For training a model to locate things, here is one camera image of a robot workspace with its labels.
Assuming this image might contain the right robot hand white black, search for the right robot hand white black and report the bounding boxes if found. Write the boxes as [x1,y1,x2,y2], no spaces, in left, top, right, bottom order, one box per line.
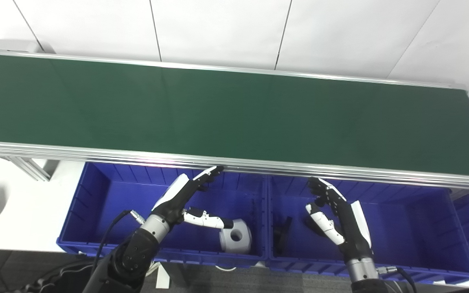
[305,177,374,262]

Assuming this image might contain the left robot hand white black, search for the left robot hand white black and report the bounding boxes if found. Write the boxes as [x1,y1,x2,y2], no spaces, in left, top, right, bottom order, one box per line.
[151,165,235,230]

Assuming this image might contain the white cylindrical part with holes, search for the white cylindrical part with holes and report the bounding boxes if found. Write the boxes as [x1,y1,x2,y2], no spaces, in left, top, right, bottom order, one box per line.
[219,219,253,255]

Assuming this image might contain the black round part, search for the black round part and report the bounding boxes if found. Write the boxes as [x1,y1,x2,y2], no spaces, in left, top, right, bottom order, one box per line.
[273,216,294,256]

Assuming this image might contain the aluminium conveyor support leg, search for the aluminium conveyor support leg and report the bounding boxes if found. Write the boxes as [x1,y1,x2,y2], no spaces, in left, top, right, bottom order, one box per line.
[0,155,61,182]

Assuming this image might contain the grey conveyor end housing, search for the grey conveyor end housing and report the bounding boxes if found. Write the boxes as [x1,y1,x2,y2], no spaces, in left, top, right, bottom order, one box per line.
[0,39,44,55]

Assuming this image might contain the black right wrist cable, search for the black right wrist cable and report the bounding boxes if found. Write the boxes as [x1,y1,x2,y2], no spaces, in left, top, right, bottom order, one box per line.
[375,265,419,293]

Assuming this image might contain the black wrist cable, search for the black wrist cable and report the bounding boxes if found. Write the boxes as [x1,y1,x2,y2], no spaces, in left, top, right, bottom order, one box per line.
[375,265,419,293]
[92,209,146,278]

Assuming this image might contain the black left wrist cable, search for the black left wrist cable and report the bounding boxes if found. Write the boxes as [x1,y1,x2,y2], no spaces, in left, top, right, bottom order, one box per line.
[92,209,146,278]

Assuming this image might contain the green conveyor belt aluminium frame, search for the green conveyor belt aluminium frame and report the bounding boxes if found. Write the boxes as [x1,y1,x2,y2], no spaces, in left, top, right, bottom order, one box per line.
[0,49,469,194]

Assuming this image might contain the black floor cable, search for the black floor cable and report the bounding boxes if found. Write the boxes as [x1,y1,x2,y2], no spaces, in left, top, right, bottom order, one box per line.
[13,260,96,293]

